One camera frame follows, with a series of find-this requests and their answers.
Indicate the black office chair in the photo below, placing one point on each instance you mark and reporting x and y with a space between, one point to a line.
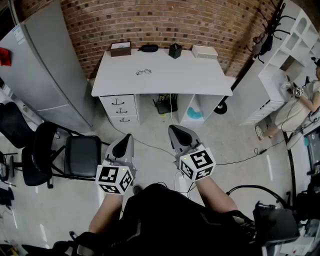
12 125

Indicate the white table with black edge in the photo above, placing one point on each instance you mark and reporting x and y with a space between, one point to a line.
300 155

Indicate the black folding chair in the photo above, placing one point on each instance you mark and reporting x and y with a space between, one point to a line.
82 155

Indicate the red cloth item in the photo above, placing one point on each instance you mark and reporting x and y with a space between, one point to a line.
5 56

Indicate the person's right forearm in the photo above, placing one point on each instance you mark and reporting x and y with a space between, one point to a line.
215 195

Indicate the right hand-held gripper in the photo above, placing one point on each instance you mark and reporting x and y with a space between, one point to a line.
197 163

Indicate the white shelf unit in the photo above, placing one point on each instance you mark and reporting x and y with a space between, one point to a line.
272 75

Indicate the black coat rack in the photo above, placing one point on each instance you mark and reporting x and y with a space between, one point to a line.
221 108

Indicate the brown box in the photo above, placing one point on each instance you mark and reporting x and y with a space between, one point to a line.
121 51

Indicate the black router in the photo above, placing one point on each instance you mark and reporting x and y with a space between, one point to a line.
166 106

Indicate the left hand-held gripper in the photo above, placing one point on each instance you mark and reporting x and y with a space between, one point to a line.
112 178

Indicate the blue item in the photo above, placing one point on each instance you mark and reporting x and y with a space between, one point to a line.
193 113

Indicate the white box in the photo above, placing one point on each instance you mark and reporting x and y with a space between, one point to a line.
205 52

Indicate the black glasses case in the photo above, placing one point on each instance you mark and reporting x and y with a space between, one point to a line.
148 48

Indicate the grey refrigerator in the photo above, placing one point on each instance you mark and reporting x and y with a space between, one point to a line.
37 75

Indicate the white desk with drawers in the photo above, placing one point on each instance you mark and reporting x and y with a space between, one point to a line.
175 75

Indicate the person's left forearm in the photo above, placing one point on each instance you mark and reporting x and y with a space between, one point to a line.
105 212

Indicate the grey hanging bag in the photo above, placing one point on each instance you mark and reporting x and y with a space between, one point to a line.
265 45

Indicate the black pen holder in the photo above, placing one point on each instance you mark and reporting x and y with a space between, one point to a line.
175 52

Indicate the white power strip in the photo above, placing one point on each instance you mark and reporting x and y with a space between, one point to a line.
181 185

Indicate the black equipment box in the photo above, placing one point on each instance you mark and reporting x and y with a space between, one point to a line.
277 222

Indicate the person's black clothing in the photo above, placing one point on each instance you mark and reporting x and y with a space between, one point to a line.
162 220

